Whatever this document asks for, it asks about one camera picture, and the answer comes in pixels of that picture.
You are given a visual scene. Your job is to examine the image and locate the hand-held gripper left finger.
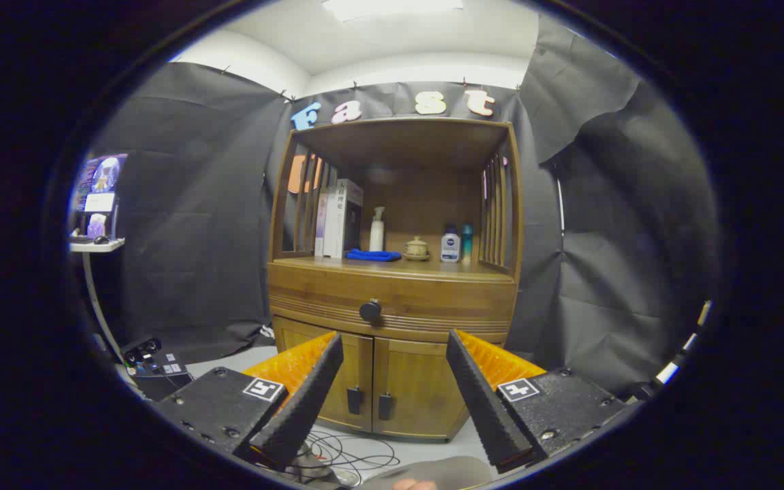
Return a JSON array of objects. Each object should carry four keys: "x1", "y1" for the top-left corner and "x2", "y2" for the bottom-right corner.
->
[{"x1": 154, "y1": 331, "x2": 344, "y2": 472}]

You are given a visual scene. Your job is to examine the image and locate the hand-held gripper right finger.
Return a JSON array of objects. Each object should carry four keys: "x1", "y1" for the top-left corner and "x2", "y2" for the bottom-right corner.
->
[{"x1": 446, "y1": 329, "x2": 638, "y2": 475}]

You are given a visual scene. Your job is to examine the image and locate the wooden drawer with black knob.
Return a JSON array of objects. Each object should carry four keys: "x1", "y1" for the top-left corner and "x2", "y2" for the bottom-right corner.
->
[{"x1": 267, "y1": 263, "x2": 519, "y2": 343}]

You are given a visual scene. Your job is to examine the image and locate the wooden cabinet door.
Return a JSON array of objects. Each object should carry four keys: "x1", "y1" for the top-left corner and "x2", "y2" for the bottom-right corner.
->
[
  {"x1": 274, "y1": 316, "x2": 374, "y2": 433},
  {"x1": 373, "y1": 335, "x2": 474, "y2": 440}
]

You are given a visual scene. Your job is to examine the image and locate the wooden countertop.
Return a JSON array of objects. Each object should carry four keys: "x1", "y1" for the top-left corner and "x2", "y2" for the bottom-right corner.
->
[{"x1": 276, "y1": 255, "x2": 514, "y2": 276}]

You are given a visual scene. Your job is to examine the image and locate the wooden cabinet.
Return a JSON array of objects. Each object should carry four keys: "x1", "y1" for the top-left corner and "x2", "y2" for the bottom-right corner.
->
[{"x1": 266, "y1": 117, "x2": 524, "y2": 442}]

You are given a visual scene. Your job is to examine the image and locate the person's grey trouser leg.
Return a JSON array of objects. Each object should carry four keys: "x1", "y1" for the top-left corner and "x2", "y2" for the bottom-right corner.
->
[{"x1": 355, "y1": 456, "x2": 495, "y2": 490}]

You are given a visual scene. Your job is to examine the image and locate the black device box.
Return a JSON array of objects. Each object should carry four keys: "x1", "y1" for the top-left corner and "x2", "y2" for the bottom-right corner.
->
[{"x1": 120, "y1": 337, "x2": 194, "y2": 402}]

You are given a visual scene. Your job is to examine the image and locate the blue cloth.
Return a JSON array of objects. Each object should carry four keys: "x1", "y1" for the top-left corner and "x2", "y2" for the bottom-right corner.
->
[{"x1": 346, "y1": 248, "x2": 402, "y2": 263}]

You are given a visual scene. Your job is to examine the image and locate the white lotion bottle blue cap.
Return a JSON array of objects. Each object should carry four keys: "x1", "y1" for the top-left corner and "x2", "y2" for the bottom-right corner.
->
[{"x1": 440, "y1": 225, "x2": 461, "y2": 263}]

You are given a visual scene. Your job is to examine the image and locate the thin pale purple book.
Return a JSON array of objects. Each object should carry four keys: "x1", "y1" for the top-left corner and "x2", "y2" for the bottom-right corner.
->
[{"x1": 314, "y1": 187, "x2": 330, "y2": 257}]

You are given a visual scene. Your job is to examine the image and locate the thick white book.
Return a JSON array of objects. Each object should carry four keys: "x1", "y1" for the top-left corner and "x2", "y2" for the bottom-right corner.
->
[{"x1": 324, "y1": 178, "x2": 364, "y2": 259}]

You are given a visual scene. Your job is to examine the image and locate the white and black pole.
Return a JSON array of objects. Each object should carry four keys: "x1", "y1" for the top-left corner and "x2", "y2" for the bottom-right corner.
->
[{"x1": 654, "y1": 299, "x2": 714, "y2": 387}]

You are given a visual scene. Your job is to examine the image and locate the white side table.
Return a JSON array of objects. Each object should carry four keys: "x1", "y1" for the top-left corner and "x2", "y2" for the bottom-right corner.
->
[{"x1": 69, "y1": 237, "x2": 127, "y2": 361}]

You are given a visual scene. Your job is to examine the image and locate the computer monitor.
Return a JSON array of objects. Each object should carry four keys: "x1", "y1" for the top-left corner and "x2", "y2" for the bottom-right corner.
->
[{"x1": 72, "y1": 153, "x2": 129, "y2": 235}]

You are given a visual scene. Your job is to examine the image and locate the ceiling light panel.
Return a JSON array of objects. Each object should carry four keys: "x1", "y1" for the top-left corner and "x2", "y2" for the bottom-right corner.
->
[{"x1": 321, "y1": 0, "x2": 464, "y2": 22}]

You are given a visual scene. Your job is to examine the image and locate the black floor cables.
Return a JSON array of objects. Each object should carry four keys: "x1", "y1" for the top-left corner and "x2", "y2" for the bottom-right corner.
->
[{"x1": 256, "y1": 429, "x2": 401, "y2": 487}]

